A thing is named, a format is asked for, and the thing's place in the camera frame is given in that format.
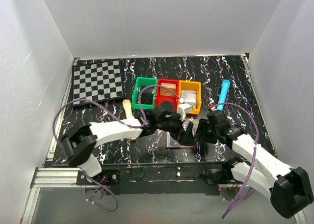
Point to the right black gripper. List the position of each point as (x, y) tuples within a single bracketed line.
[(204, 131)]

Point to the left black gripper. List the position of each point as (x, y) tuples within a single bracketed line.
[(180, 128)]

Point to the grey credit card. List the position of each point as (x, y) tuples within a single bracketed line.
[(170, 142)]

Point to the red leather card holder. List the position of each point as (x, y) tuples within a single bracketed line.
[(182, 146)]

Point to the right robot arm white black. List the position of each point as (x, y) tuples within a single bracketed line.
[(288, 189)]

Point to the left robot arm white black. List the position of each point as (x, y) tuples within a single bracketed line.
[(81, 139)]

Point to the white card stack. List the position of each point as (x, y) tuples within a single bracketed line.
[(189, 97)]

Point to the brown card stack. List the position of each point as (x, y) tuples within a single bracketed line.
[(167, 89)]

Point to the black card in green bin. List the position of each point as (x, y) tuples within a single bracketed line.
[(147, 96)]

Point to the red plastic bin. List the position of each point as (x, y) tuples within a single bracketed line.
[(172, 99)]

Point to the blue toy microphone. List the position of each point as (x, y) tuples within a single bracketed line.
[(223, 94)]

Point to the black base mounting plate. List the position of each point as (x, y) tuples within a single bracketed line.
[(161, 178)]

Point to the orange plastic bin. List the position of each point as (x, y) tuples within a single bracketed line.
[(191, 86)]

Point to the wooden rolling pin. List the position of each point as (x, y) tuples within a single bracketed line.
[(129, 115)]

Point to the green plastic bin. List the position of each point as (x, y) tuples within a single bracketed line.
[(140, 85)]

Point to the black and grey chessboard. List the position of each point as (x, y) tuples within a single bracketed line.
[(90, 77)]

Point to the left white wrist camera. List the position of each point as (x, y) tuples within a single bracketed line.
[(184, 109)]

